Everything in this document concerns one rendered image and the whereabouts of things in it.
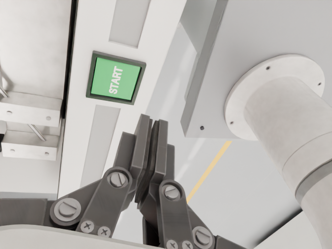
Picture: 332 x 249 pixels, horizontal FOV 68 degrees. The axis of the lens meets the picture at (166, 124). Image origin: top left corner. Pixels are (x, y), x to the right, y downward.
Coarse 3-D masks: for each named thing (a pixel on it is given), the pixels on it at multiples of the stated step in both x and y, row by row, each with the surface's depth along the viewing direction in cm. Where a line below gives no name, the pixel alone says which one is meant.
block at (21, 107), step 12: (0, 96) 34; (12, 96) 34; (24, 96) 35; (36, 96) 36; (0, 108) 33; (12, 108) 34; (24, 108) 34; (36, 108) 34; (48, 108) 35; (60, 108) 36; (0, 120) 35; (12, 120) 35; (24, 120) 35; (36, 120) 36; (48, 120) 36; (60, 120) 38
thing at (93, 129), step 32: (96, 0) 22; (128, 0) 22; (160, 0) 22; (96, 32) 23; (128, 32) 24; (160, 32) 24; (160, 64) 27; (96, 128) 32; (128, 128) 33; (64, 160) 35; (96, 160) 37; (64, 192) 40
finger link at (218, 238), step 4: (216, 236) 11; (220, 236) 11; (216, 240) 10; (220, 240) 10; (224, 240) 10; (228, 240) 11; (216, 244) 10; (220, 244) 10; (224, 244) 10; (228, 244) 10; (232, 244) 10; (236, 244) 11; (216, 248) 10; (220, 248) 10; (224, 248) 10; (228, 248) 10; (232, 248) 10; (236, 248) 10; (240, 248) 10; (244, 248) 11
